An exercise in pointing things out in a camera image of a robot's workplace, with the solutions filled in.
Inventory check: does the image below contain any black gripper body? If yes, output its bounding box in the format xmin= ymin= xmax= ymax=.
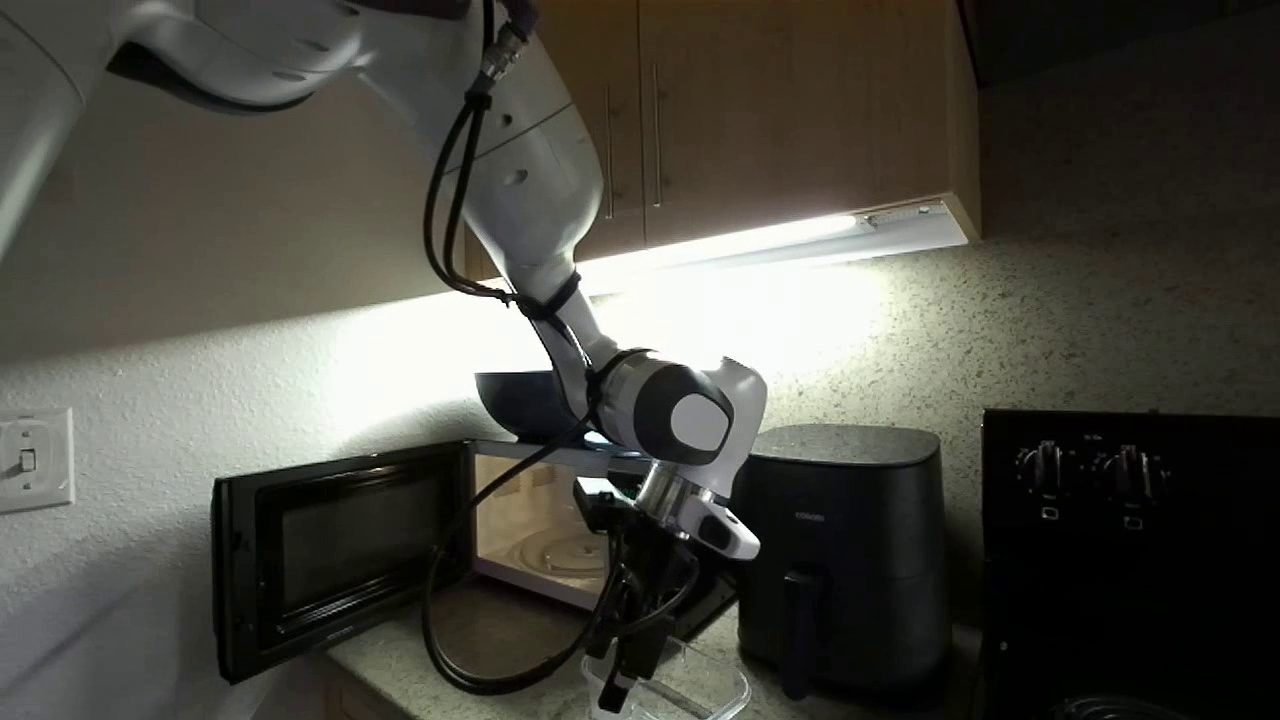
xmin=595 ymin=507 xmax=714 ymax=624

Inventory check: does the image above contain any clear plastic lunch box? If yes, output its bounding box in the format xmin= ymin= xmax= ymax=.
xmin=572 ymin=633 xmax=756 ymax=720

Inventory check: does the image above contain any glass microwave turntable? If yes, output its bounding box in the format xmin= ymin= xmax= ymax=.
xmin=503 ymin=520 xmax=610 ymax=580

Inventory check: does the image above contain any black air fryer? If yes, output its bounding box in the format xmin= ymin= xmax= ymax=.
xmin=727 ymin=423 xmax=953 ymax=706

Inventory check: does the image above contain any under cabinet light strip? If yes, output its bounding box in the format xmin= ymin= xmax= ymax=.
xmin=572 ymin=196 xmax=978 ymax=302

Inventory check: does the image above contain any black stove knob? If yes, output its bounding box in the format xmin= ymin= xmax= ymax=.
xmin=1012 ymin=442 xmax=1080 ymax=505
xmin=1094 ymin=442 xmax=1171 ymax=507

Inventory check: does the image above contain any wooden cabinet door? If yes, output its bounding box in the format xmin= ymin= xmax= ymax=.
xmin=585 ymin=0 xmax=970 ymax=251

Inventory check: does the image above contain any black electric stove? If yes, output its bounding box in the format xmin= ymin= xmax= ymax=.
xmin=980 ymin=408 xmax=1280 ymax=720

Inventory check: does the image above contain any wooden upper cabinet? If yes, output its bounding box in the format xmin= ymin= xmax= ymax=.
xmin=531 ymin=0 xmax=990 ymax=272

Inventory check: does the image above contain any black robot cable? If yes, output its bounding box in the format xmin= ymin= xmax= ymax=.
xmin=420 ymin=0 xmax=633 ymax=702

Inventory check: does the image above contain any metal cabinet door handle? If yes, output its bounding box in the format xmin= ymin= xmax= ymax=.
xmin=649 ymin=94 xmax=681 ymax=219

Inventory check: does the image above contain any white wall light switch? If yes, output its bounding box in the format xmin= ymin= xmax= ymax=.
xmin=0 ymin=403 xmax=81 ymax=520

